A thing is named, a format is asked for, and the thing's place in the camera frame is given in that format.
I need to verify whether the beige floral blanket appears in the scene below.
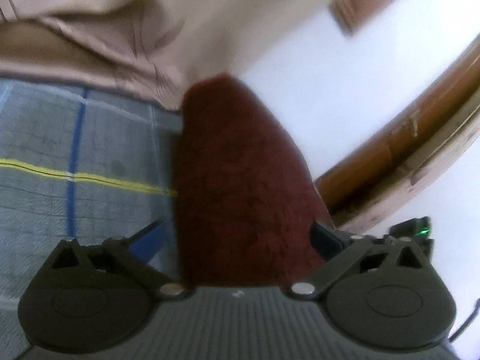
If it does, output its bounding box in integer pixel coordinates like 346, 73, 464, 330
0, 0, 361, 113

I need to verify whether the maroon knitted garment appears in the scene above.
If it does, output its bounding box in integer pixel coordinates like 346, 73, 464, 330
172, 74, 335, 289

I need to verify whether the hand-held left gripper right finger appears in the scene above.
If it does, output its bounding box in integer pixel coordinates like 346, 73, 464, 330
289, 220, 432, 301

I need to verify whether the wooden picture frame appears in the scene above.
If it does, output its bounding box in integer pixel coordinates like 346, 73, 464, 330
329, 0, 426, 39

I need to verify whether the black cable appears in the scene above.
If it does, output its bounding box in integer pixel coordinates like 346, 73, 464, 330
449, 298, 480, 344

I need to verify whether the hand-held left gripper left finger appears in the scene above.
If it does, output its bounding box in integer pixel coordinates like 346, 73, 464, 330
50, 220, 186, 301

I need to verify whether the wooden bed frame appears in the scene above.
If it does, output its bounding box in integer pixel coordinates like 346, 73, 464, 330
314, 39, 480, 233

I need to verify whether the grey plaid bed sheet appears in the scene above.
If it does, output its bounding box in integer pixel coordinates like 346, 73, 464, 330
0, 78, 185, 360

